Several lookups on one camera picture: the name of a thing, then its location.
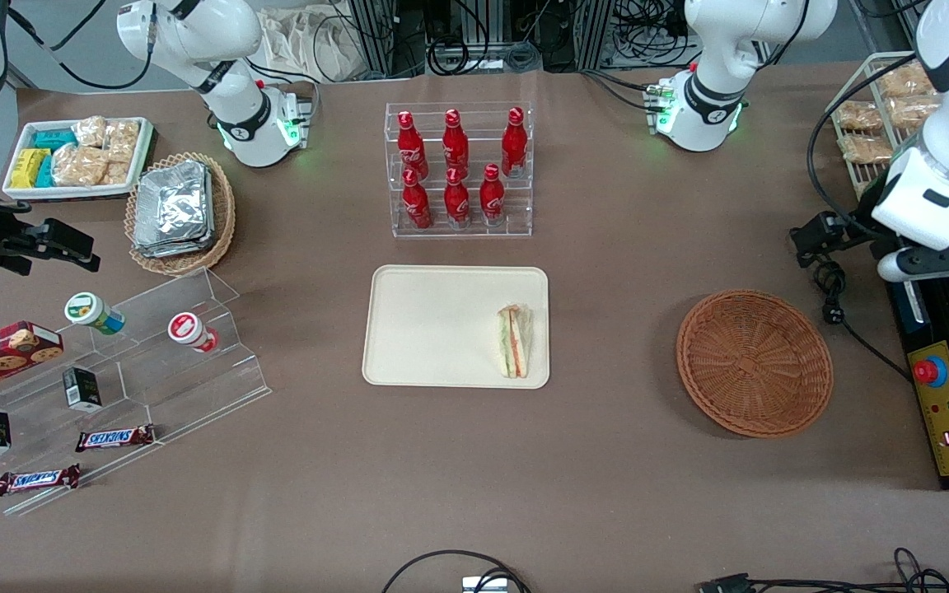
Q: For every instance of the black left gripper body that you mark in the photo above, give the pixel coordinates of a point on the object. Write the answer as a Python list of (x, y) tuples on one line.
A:
[(860, 221)]

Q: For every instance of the triangle sandwich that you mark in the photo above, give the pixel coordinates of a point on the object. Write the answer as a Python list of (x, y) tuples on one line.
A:
[(514, 342)]

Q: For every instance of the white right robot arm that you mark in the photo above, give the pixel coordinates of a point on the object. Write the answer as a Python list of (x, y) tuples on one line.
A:
[(194, 33)]

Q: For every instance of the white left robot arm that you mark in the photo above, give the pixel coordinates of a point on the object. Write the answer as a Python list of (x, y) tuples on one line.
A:
[(730, 49)]

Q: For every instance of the round brown wicker basket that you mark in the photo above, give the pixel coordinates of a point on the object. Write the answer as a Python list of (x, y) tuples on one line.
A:
[(754, 362)]

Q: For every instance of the oval light wicker basket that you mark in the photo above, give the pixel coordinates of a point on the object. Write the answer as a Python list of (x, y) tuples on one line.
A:
[(223, 214)]

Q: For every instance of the cream plastic tray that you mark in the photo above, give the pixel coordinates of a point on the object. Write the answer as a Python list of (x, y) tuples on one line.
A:
[(433, 329)]

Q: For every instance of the white plastic snack bin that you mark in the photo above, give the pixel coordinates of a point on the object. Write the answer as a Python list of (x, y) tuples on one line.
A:
[(13, 191)]

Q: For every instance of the green sunflower lid cup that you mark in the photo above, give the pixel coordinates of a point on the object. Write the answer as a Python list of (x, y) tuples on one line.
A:
[(89, 311)]

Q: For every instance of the teal snack packet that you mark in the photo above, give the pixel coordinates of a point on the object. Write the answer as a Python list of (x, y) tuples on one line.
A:
[(54, 139), (45, 171)]

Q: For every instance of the clear bag of rice crackers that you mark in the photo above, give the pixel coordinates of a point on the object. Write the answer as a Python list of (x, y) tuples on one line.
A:
[(79, 166), (122, 142), (116, 174), (89, 132)]

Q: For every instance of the yellow snack packet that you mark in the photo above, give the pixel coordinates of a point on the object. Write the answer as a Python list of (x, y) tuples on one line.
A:
[(30, 169)]

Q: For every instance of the bread in clear packet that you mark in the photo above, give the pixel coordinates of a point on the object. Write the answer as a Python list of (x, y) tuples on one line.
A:
[(866, 148), (859, 116), (911, 111), (907, 80)]

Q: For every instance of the silver foil packet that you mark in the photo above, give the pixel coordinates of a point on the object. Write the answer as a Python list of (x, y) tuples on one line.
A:
[(170, 250), (171, 202)]

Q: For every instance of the red tartan cookie box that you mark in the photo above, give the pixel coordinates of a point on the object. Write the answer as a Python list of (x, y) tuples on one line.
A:
[(1, 354)]

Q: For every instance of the strawberry yogurt cup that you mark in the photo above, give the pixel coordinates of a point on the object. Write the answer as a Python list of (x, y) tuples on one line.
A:
[(190, 331)]

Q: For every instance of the clear acrylic stepped display stand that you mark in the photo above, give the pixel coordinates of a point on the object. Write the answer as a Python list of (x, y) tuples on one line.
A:
[(38, 436), (227, 371)]

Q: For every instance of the Snickers chocolate bar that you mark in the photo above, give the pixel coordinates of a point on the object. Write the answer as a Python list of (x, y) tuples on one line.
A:
[(38, 480), (114, 438)]

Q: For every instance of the yellow emergency stop box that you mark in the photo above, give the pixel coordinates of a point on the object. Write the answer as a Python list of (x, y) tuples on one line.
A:
[(948, 412)]

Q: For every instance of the cream cloth bag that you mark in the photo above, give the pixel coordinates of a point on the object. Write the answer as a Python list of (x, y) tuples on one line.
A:
[(310, 41)]

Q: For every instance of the red cola bottle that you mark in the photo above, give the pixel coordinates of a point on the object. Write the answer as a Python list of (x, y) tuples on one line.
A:
[(457, 204), (492, 200), (514, 148), (410, 148), (455, 148), (418, 206)]

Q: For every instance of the clear acrylic bottle rack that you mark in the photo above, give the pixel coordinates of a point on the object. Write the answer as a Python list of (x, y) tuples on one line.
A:
[(462, 233)]

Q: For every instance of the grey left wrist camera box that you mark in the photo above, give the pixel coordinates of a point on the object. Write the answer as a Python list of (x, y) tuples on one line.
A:
[(927, 263)]

